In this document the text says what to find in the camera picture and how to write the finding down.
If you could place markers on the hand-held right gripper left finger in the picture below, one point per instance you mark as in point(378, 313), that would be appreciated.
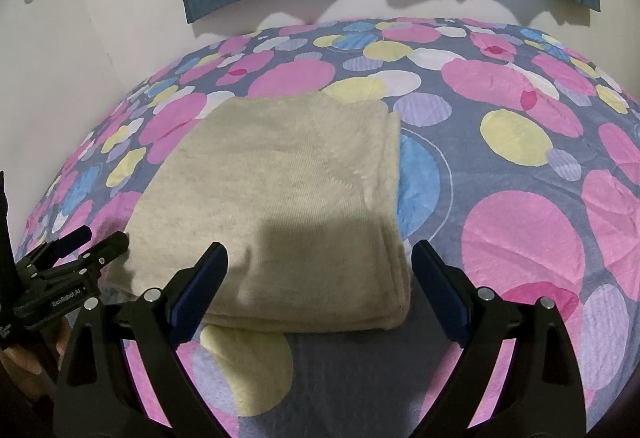
point(200, 293)

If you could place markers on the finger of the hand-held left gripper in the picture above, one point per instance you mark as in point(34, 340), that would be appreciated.
point(92, 260)
point(65, 242)

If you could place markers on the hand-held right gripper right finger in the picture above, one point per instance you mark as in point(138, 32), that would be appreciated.
point(442, 293)

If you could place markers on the beige embroidered sweater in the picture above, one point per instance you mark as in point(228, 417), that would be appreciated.
point(280, 198)

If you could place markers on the person's left hand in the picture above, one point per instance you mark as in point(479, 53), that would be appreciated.
point(25, 365)

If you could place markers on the dotted bed blanket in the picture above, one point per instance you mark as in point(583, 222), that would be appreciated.
point(525, 168)

